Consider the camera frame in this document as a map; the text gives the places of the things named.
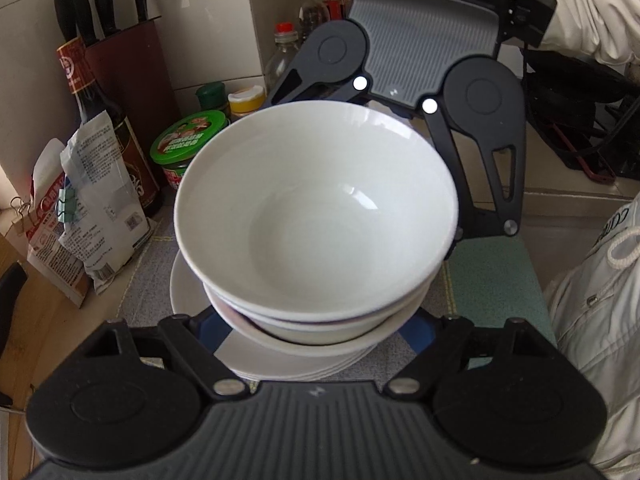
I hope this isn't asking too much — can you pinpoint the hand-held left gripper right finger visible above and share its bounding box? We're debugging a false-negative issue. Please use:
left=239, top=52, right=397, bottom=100
left=382, top=314, right=557, bottom=403

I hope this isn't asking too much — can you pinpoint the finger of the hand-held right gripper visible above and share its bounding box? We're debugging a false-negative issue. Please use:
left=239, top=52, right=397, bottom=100
left=421, top=97, right=527, bottom=262
left=262, top=59, right=372, bottom=109

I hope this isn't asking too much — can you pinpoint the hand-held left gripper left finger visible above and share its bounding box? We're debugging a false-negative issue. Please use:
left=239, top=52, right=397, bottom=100
left=86, top=306, right=252, bottom=402

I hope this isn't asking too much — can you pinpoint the person's right forearm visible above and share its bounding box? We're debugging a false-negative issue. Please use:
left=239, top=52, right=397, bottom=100
left=537, top=0, right=640, bottom=66

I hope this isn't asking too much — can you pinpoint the glass bottle with red cap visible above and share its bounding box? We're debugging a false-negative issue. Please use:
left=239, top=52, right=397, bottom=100
left=264, top=21, right=304, bottom=97

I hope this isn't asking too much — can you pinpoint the grey and teal checked mat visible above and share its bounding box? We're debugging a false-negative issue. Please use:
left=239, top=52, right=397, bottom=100
left=116, top=217, right=560, bottom=386

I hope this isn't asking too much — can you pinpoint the spice jar with yellow cap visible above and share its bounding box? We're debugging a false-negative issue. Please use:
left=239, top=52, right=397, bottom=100
left=227, top=86, right=266, bottom=122

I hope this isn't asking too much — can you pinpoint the small jar with green cap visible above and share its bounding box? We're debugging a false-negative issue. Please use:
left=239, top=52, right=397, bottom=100
left=195, top=82, right=232, bottom=122

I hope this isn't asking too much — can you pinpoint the sauce jar with green lid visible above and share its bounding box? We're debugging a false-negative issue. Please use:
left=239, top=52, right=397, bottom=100
left=150, top=110, right=232, bottom=192

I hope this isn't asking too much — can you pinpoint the white jacket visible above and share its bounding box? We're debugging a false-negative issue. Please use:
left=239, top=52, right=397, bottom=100
left=542, top=201, right=640, bottom=480

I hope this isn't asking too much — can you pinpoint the white printed plastic bag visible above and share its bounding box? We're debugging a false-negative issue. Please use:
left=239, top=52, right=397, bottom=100
left=59, top=112, right=153, bottom=297

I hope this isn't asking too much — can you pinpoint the dark red knife block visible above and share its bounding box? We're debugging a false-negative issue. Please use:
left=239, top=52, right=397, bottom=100
left=82, top=16, right=182, bottom=133

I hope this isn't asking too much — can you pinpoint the orange and white paper bag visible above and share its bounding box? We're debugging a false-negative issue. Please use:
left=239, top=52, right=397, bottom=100
left=21, top=137, right=95, bottom=309

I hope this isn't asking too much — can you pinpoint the dark soy sauce bottle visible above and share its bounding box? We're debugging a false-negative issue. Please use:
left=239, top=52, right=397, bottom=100
left=55, top=37, right=165, bottom=218

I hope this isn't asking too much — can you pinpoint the green binder clip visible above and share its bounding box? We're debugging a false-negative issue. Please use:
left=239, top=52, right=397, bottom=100
left=54, top=189, right=82, bottom=222

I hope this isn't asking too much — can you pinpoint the metal binder clip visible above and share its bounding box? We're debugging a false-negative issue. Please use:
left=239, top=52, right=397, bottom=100
left=9, top=196, right=35, bottom=223

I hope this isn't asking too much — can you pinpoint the black metal frame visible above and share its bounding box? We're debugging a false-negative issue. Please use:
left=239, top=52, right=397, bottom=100
left=520, top=45, right=640, bottom=183

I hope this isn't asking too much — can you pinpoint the black handled block knife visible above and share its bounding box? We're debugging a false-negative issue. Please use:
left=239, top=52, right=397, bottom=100
left=92, top=0, right=122, bottom=38
left=67, top=0, right=98, bottom=47
left=52, top=0, right=77, bottom=45

